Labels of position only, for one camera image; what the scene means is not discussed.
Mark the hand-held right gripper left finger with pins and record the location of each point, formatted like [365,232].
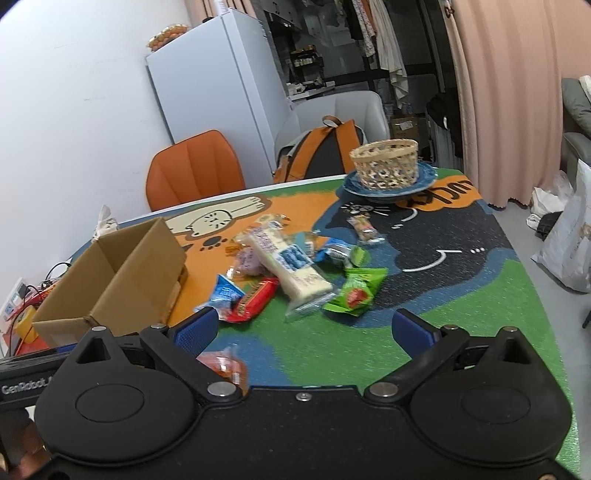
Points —
[198,330]

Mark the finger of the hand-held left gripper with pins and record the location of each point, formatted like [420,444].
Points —
[67,348]

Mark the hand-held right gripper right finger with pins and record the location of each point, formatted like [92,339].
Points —
[411,332]

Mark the purple snack packet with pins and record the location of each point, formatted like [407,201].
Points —
[247,263]

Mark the small yellow snack packet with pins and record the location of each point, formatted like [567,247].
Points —
[364,228]

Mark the person's left hand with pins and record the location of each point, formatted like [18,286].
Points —
[16,443]

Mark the orange snack packet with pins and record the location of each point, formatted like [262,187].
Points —
[226,364]

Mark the small blue snack packet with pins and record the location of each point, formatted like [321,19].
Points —
[224,293]

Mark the yellow box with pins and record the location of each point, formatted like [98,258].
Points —
[25,323]

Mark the printed cat table mat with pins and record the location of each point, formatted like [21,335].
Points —
[438,286]

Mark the red snack packet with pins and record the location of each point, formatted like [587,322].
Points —
[254,300]

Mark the green snack packet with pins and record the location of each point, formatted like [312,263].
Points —
[355,290]

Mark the white power strip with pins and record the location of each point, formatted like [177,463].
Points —
[11,300]

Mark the brown cardboard box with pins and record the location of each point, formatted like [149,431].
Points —
[138,258]

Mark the blue and green candy packet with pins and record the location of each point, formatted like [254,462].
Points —
[339,254]

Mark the long packet with blue band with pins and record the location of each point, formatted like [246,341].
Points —
[300,277]

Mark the beige biscuit packet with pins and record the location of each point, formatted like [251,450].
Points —
[270,225]

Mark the white crinkled plastic bag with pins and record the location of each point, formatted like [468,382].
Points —
[108,226]

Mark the blue ceramic plate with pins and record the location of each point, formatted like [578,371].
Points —
[427,177]

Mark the orange chair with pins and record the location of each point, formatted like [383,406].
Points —
[194,166]

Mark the woven bamboo basket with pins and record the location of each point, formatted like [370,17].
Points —
[383,161]

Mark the black bag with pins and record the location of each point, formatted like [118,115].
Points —
[549,226]

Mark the large white sack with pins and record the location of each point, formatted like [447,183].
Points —
[570,244]

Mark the white plastic shopping bag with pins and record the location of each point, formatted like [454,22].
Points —
[547,198]

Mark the orange and grey backpack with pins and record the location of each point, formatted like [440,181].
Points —
[318,152]

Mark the brown carton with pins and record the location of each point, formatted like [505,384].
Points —
[405,127]

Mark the black hanging garment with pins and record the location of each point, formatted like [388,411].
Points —
[443,120]

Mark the white chair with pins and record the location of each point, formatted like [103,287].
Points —
[323,106]

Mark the white refrigerator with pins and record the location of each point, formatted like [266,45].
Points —
[207,83]

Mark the pink curtain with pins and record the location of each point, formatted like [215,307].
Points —
[508,92]

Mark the grey armchair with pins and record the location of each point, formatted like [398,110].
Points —
[577,115]

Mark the white hanging garment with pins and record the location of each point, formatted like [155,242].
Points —
[392,50]

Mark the dark shelf with jars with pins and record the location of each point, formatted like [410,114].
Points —
[307,64]

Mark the bag of orange fruits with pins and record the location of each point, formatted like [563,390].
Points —
[166,37]

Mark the floral hanging garment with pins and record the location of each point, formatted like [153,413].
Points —
[362,27]

